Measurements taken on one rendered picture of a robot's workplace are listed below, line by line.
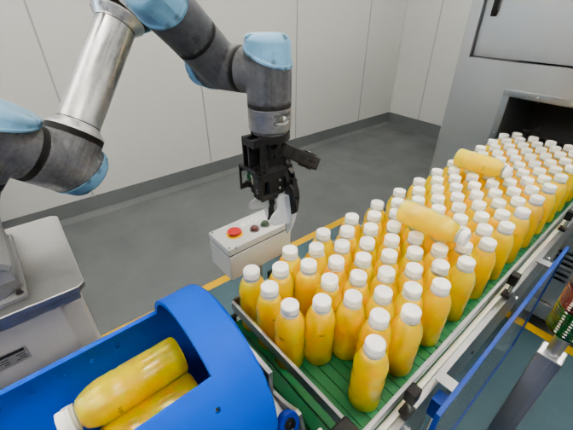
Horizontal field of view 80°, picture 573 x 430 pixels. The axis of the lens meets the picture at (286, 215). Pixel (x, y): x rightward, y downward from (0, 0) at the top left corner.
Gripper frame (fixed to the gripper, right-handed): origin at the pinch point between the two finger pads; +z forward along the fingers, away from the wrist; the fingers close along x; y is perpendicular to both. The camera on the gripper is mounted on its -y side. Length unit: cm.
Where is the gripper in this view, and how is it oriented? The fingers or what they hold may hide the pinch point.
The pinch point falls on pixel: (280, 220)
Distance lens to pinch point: 72.3
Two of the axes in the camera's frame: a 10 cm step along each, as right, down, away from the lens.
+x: 6.5, 4.1, -6.4
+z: 0.0, 8.4, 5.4
